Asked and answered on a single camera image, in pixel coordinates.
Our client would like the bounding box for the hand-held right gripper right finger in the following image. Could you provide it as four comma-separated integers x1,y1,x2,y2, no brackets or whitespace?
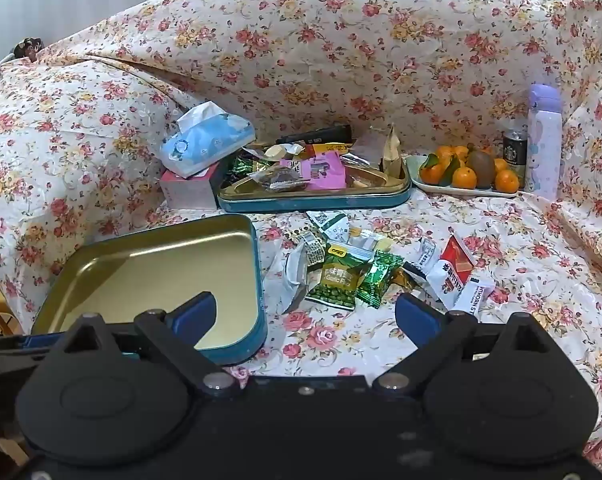
373,294,552,393

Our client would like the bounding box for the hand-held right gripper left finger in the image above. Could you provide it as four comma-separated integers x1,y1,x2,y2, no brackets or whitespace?
61,293,239,395

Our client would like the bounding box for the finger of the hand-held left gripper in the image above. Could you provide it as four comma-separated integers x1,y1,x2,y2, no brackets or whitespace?
0,331,66,401

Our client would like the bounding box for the green foil candy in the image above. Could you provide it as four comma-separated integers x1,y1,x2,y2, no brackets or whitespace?
356,249,406,309
230,152,262,177

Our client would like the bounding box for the white packet with dark print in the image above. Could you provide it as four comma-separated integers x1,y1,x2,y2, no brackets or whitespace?
451,272,496,320

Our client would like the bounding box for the white and black snack packet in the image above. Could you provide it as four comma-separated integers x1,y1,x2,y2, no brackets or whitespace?
403,236,440,281

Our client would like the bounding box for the red and white snack packet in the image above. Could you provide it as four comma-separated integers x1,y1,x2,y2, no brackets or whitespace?
425,235,476,311

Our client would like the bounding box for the green pea snack packet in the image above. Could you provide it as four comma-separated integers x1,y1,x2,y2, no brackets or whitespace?
305,241,369,311

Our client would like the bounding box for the silver and yellow snack packet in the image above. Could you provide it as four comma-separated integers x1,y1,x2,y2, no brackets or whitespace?
348,229,394,253

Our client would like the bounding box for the plain white snack packet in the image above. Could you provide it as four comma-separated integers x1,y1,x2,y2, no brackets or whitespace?
280,247,310,316

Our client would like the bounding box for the gold patterned snack packet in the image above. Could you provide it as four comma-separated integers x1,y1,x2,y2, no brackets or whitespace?
287,230,328,263

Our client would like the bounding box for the pink cardboard box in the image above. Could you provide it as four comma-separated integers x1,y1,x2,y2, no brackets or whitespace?
159,162,226,211

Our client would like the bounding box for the green and white snack packet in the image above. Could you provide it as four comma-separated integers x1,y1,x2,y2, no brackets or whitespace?
306,210,354,242

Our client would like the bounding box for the white rectangular plate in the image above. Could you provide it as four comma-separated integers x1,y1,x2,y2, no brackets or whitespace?
406,154,522,198

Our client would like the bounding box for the white plate of fruit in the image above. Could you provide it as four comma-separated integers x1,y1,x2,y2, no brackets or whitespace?
420,144,522,195

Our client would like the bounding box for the teal tin lid tray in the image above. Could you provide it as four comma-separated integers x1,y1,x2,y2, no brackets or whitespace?
217,155,412,212

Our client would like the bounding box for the clear packet of dark candy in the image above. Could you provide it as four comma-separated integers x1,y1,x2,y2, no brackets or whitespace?
248,167,306,194

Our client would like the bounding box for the brown kiwi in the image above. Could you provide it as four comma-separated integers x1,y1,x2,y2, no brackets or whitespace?
467,146,496,189

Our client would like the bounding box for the brown paper bag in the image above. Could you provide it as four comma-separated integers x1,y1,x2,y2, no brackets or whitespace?
381,125,404,179

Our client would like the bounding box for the mauve foil packet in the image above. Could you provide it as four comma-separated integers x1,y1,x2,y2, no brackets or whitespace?
351,132,386,171

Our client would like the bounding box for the pink snack packet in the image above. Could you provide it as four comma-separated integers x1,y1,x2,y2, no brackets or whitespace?
298,152,346,191

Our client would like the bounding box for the blue tissue pack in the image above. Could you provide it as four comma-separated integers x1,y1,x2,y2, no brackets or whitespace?
160,101,256,179

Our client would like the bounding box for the cream wrapped candy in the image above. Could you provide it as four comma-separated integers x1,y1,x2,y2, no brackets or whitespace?
261,142,306,162

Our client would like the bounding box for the red and yellow packet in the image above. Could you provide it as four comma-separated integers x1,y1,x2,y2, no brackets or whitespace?
306,142,354,157

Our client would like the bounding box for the dark drink can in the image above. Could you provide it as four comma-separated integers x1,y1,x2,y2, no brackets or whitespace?
503,130,528,179

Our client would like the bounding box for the black rectangular case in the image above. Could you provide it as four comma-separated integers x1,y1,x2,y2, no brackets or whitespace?
276,125,354,146

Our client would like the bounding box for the purple thermos bottle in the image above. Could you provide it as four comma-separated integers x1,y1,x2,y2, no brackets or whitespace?
525,83,562,202

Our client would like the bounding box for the brown spotted object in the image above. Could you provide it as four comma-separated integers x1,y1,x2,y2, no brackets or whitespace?
8,36,45,61

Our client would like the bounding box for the floral sofa cover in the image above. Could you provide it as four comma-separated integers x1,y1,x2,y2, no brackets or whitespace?
0,0,602,476

